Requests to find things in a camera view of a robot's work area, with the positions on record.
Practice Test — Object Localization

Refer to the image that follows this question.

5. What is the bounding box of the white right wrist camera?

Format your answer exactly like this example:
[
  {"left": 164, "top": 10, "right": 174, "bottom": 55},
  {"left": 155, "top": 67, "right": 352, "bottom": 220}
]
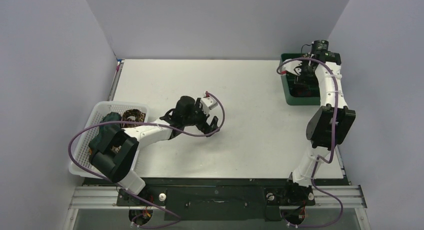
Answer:
[{"left": 282, "top": 60, "right": 302, "bottom": 76}]

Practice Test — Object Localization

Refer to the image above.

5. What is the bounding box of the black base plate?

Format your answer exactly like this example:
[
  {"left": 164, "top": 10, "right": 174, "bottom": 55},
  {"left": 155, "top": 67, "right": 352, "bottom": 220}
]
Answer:
[{"left": 115, "top": 177, "right": 349, "bottom": 222}]

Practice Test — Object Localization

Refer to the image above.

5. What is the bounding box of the white plastic basket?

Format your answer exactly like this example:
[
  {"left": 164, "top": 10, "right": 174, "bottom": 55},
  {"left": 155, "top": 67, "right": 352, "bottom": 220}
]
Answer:
[{"left": 68, "top": 101, "right": 150, "bottom": 179}]

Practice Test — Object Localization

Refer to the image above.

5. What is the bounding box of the dark green tie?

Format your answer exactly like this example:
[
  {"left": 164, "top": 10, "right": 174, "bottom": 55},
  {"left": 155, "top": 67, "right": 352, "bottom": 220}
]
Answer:
[{"left": 100, "top": 112, "right": 122, "bottom": 123}]

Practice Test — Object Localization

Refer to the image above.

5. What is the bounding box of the red navy striped tie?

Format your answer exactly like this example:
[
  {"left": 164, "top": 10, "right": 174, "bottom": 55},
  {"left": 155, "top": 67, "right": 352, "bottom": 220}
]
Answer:
[{"left": 293, "top": 85, "right": 315, "bottom": 98}]

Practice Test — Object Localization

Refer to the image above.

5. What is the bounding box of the purple cable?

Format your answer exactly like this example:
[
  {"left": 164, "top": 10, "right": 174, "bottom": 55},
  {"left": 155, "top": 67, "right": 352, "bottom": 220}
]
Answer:
[
  {"left": 276, "top": 57, "right": 345, "bottom": 229},
  {"left": 67, "top": 91, "right": 226, "bottom": 229}
]

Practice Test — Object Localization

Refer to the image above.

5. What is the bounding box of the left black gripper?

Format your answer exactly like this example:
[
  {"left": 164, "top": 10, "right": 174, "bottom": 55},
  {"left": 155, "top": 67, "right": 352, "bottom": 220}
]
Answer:
[{"left": 183, "top": 99, "right": 219, "bottom": 137}]

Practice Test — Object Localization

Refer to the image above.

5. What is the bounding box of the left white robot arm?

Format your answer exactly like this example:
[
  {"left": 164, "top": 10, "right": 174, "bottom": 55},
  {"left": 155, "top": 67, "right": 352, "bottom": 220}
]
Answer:
[{"left": 88, "top": 93, "right": 220, "bottom": 205}]

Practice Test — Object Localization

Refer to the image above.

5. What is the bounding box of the brown patterned tie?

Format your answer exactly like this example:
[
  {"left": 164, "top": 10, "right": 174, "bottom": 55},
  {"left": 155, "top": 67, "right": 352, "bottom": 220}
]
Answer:
[{"left": 122, "top": 109, "right": 146, "bottom": 122}]

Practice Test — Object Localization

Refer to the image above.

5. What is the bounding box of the aluminium rail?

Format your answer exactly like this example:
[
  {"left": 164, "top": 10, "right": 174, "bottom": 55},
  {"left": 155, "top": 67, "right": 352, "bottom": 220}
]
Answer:
[{"left": 69, "top": 185, "right": 367, "bottom": 210}]

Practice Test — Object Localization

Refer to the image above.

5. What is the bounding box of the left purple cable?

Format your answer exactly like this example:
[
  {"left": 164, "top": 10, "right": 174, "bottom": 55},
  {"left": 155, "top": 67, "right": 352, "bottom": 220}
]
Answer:
[{"left": 67, "top": 91, "right": 226, "bottom": 229}]

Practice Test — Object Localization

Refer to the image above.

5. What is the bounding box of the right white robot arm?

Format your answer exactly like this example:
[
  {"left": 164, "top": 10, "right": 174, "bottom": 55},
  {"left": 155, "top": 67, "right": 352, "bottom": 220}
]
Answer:
[{"left": 284, "top": 40, "right": 356, "bottom": 188}]

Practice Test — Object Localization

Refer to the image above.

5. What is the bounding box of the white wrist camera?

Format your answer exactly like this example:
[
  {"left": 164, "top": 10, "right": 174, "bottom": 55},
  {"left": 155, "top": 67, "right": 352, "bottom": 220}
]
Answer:
[
  {"left": 282, "top": 60, "right": 302, "bottom": 76},
  {"left": 200, "top": 96, "right": 218, "bottom": 114}
]

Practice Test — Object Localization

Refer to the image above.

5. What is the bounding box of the green compartment tray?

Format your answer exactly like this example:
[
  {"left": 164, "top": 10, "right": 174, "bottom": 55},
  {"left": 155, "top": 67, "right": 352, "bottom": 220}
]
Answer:
[{"left": 280, "top": 71, "right": 320, "bottom": 106}]

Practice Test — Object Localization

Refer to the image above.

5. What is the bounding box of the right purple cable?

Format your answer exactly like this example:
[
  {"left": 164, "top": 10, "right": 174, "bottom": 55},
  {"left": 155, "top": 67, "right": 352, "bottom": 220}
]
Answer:
[{"left": 276, "top": 57, "right": 345, "bottom": 229}]

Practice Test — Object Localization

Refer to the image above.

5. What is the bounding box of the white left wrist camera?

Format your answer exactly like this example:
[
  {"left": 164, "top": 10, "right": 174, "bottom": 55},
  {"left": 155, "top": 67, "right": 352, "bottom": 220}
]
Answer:
[{"left": 200, "top": 96, "right": 218, "bottom": 114}]

